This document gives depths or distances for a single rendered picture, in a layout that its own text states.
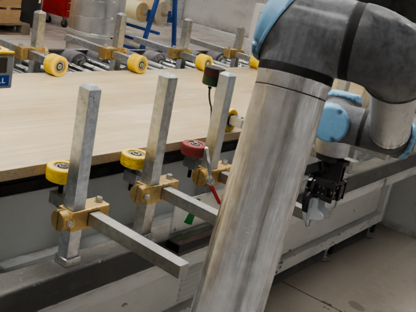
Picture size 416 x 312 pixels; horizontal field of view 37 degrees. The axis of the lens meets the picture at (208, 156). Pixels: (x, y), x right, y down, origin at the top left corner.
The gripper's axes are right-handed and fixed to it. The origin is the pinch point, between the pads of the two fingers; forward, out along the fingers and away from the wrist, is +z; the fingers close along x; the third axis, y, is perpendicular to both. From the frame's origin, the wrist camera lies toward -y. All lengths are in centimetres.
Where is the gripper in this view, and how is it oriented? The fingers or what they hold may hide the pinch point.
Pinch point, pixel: (306, 221)
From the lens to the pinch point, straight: 173.1
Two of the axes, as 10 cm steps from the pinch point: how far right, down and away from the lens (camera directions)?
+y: 7.6, 3.2, -5.6
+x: 6.2, -1.2, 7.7
